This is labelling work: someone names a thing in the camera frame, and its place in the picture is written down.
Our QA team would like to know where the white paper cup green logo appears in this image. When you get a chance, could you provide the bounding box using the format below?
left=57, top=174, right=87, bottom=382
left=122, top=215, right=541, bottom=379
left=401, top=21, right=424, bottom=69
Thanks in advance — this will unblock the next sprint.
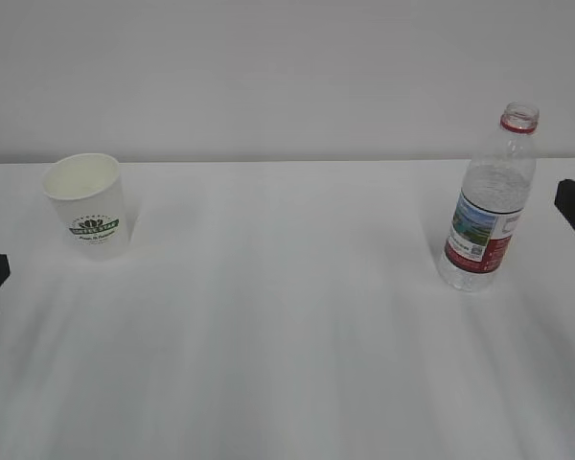
left=42, top=153, right=129, bottom=260

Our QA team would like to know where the clear plastic water bottle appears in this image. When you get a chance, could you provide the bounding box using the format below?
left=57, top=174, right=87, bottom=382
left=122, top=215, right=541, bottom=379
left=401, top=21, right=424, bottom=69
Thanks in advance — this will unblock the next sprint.
left=437, top=102, right=540, bottom=292

